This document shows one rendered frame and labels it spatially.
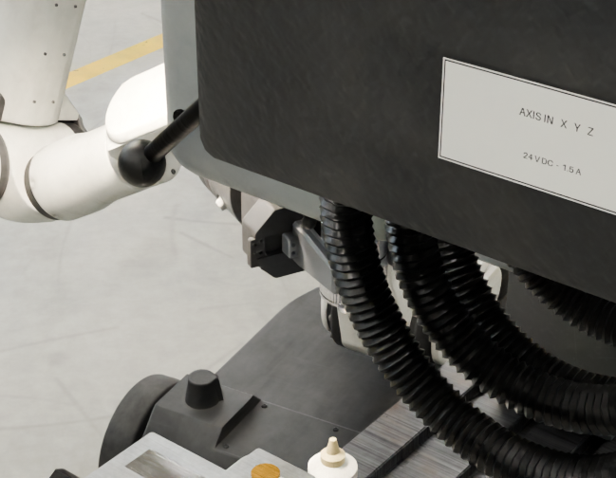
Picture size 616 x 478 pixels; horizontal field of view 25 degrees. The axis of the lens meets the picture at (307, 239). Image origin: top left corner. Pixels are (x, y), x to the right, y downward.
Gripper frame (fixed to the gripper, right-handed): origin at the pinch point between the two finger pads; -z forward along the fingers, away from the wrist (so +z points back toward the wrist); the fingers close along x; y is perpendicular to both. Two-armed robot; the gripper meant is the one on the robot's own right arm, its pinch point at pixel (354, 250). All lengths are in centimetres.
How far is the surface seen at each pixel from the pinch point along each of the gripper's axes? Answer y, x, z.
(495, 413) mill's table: 31.8, 23.9, 14.1
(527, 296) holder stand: 19.5, 26.3, 14.3
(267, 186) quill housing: -9.3, -8.7, -4.6
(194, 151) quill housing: -9.9, -11.2, 0.6
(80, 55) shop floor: 129, 86, 339
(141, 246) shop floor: 127, 59, 211
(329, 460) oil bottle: 22.2, 0.9, 4.7
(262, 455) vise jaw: 20.7, -4.4, 5.9
